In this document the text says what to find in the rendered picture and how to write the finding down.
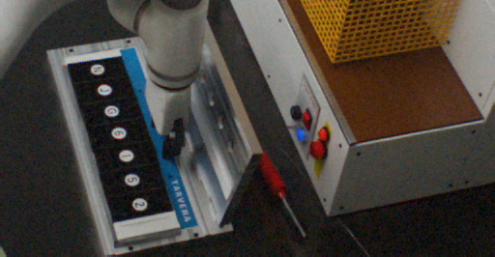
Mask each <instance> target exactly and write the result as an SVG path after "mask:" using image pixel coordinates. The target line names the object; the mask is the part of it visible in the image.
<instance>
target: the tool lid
mask: <svg viewBox="0 0 495 257"><path fill-rule="evenodd" d="M203 73H205V80H204V78H203ZM213 94H214V102H213ZM222 117H223V125H222V123H221V118H222ZM185 134H186V137H187V141H188V143H189V147H190V149H191V151H190V153H189V154H190V157H191V158H192V161H193V164H194V168H195V171H196V174H197V175H198V178H199V181H200V183H201V184H203V185H204V187H205V190H206V192H207V194H208V197H209V199H212V200H213V203H214V206H215V209H216V210H217V214H216V218H217V221H218V225H219V226H221V225H228V224H229V222H230V220H231V218H232V217H233V215H234V213H235V212H236V210H237V207H238V205H239V202H240V200H241V199H242V197H243V195H244V193H245V192H246V188H247V186H248V184H249V182H250V179H251V177H252V175H253V172H254V170H255V168H256V167H257V165H258V163H259V161H260V159H261V158H262V154H263V152H262V148H261V146H260V144H259V142H258V140H257V137H256V135H255V133H254V131H253V127H252V124H251V123H250V120H249V118H248V115H247V113H246V111H245V108H244V106H243V103H242V101H241V99H240V97H239V95H238V92H237V89H236V86H235V84H234V82H233V80H232V78H231V75H230V74H229V72H228V68H227V67H226V64H225V62H224V59H223V58H222V56H221V53H220V51H219V47H218V43H217V42H216V40H215V37H214V35H213V33H212V29H211V27H210V24H209V23H208V20H207V18H206V25H205V33H204V40H203V52H202V59H201V67H200V73H199V75H198V76H197V78H196V79H195V80H194V83H192V84H191V108H190V118H189V127H188V129H187V132H185ZM231 141H233V150H232V148H231Z"/></svg>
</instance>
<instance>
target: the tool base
mask: <svg viewBox="0 0 495 257"><path fill-rule="evenodd" d="M127 41H131V42H130V43H127ZM130 47H135V49H136V51H137V53H138V56H139V58H140V61H141V64H142V66H143V68H144V73H145V75H146V77H147V72H146V69H145V65H146V51H147V47H146V44H145V42H144V41H143V40H142V39H141V38H140V37H135V38H130V39H124V40H119V41H113V42H101V43H91V44H85V45H80V46H74V47H68V48H62V49H50V50H48V51H47V62H48V64H49V67H50V74H51V76H52V80H53V83H54V86H55V90H56V92H57V96H58V99H59V104H60V108H61V110H62V114H63V117H64V120H65V124H66V126H67V130H68V136H69V138H70V142H71V144H72V148H73V153H74V157H75V163H76V166H77V169H78V172H79V176H80V179H81V182H82V184H83V187H84V193H85V197H86V200H87V203H88V206H89V210H90V213H91V216H92V218H93V225H94V227H95V231H96V234H97V237H98V240H99V244H100V247H101V253H102V257H139V256H143V255H148V254H152V253H156V252H161V251H169V250H173V249H177V248H181V247H186V246H190V245H195V244H198V243H210V242H214V241H218V240H222V239H227V238H231V237H232V235H233V227H232V226H231V223H230V222H229V224H228V225H221V226H219V225H218V221H217V218H216V214H217V210H216V209H215V206H214V203H213V200H212V199H209V197H208V194H207V192H206V190H205V187H204V185H203V184H201V183H200V181H199V178H198V175H197V174H196V171H195V168H194V164H193V161H192V158H191V157H190V154H189V153H190V151H191V149H190V147H189V143H188V141H187V137H186V134H185V132H184V136H185V141H186V147H184V148H182V150H181V154H180V155H179V156H176V157H175V158H176V159H177V162H178V167H179V170H180V172H181V175H182V177H183V180H184V182H185V184H186V190H187V193H188V194H189V199H190V201H191V203H192V205H193V208H194V213H195V216H196V217H197V220H198V223H199V226H197V227H194V228H190V229H186V230H182V232H181V235H178V236H173V237H169V238H164V239H160V240H156V241H151V242H147V243H136V244H132V245H127V246H123V247H118V248H114V246H113V243H112V240H111V238H110V235H109V228H108V226H107V222H106V219H105V216H104V213H103V210H102V201H101V199H100V196H99V193H98V191H97V187H96V184H95V181H94V178H93V172H92V169H91V166H90V163H89V159H88V157H87V154H86V151H85V149H84V142H83V139H82V136H81V133H80V130H79V127H78V124H77V121H76V116H75V112H74V109H73V104H72V101H71V98H70V95H69V92H68V85H67V83H66V80H65V76H64V75H63V71H62V66H66V62H65V58H68V57H74V56H79V55H85V54H91V53H96V52H102V51H107V50H112V49H124V48H130ZM69 49H73V52H69ZM194 233H197V234H198V235H199V236H198V237H195V236H194ZM129 246H133V248H134V250H133V251H129V250H128V247H129Z"/></svg>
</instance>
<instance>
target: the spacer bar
mask: <svg viewBox="0 0 495 257"><path fill-rule="evenodd" d="M113 226H114V228H115V231H116V235H117V237H118V241H120V240H123V239H127V238H132V237H136V236H141V235H150V234H154V233H158V232H162V231H167V230H171V229H175V228H179V225H178V219H177V217H176V215H175V212H174V211H173V212H169V213H164V214H156V215H152V216H147V217H139V218H135V219H130V220H126V221H121V222H117V223H113Z"/></svg>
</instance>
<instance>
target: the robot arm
mask: <svg viewBox="0 0 495 257"><path fill-rule="evenodd" d="M73 1H75V0H0V81H1V80H2V78H3V76H4V75H5V74H6V73H7V70H8V68H9V67H10V66H11V65H12V63H13V61H14V60H15V57H16V56H17V54H18V53H19V51H20V50H21V49H22V48H23V47H24V44H25V43H26V41H28V40H29V38H30V37H31V35H32V34H33V32H34V31H35V30H36V29H37V27H38V26H39V25H40V24H42V22H43V21H44V20H45V19H46V18H47V17H48V16H49V15H51V14H53V13H54V12H55V11H57V10H58V9H59V8H61V7H64V6H66V5H67V4H69V3H71V2H73ZM107 4H108V8H109V9H110V14H111V15H112V16H113V17H114V18H115V19H116V20H117V21H118V23H119V24H122V25H123V26H125V27H126V28H127V29H128V30H130V31H132V32H133V33H135V34H136V35H137V36H139V37H140V38H141V39H142V40H143V41H144V42H145V44H146V47H147V51H146V65H145V69H146V72H147V81H146V87H145V98H146V101H147V103H148V106H149V108H150V111H151V114H152V121H151V125H152V127H153V128H154V127H156V128H157V131H158V133H160V135H164V136H165V140H164V141H162V148H161V157H162V158H168V157H176V156H179V155H180V154H181V150H182V148H184V147H186V141H185V136H184V132H187V129H188V127H189V118H190V108H191V84H192V83H194V80H195V79H196V78H197V76H198V75H199V73H200V67H201V59H202V52H203V40H204V33H205V25H206V18H207V12H208V6H209V0H107ZM171 132H175V136H174V137H169V133H171Z"/></svg>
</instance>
